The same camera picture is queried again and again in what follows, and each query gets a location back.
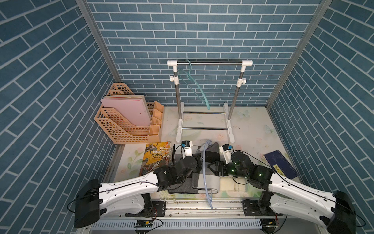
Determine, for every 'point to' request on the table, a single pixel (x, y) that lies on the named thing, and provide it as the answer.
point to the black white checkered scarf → (212, 154)
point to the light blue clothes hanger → (203, 175)
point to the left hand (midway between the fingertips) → (206, 157)
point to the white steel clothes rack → (207, 120)
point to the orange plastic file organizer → (120, 129)
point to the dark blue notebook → (277, 161)
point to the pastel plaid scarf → (216, 183)
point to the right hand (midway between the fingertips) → (212, 167)
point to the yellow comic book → (157, 155)
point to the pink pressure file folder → (132, 110)
